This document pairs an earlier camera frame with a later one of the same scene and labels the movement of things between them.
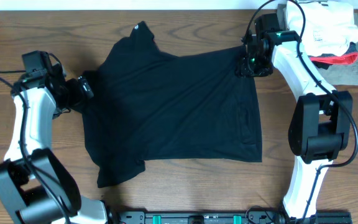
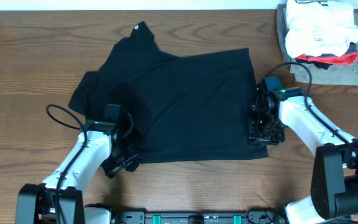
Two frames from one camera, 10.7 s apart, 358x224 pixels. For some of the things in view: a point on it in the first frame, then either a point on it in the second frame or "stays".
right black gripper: x=242 y=69 -> x=253 y=136
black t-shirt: x=150 y=104 stays
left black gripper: x=80 y=96 -> x=114 y=165
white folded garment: x=329 y=26 stays
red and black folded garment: x=324 y=61 stays
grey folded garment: x=352 y=73 stays
